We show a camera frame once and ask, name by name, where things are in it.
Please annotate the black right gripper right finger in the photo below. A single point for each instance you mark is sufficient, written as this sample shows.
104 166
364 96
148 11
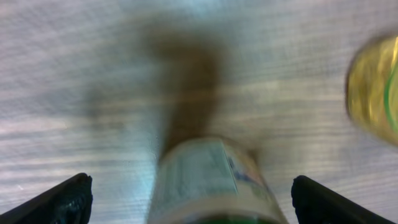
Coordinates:
317 204

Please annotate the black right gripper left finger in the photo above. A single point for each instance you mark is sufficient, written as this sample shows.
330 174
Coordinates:
69 202

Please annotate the green lidded jar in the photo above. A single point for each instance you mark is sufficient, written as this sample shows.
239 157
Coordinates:
211 180

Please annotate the yellow dish soap bottle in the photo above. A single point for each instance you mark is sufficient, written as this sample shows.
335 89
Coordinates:
371 88

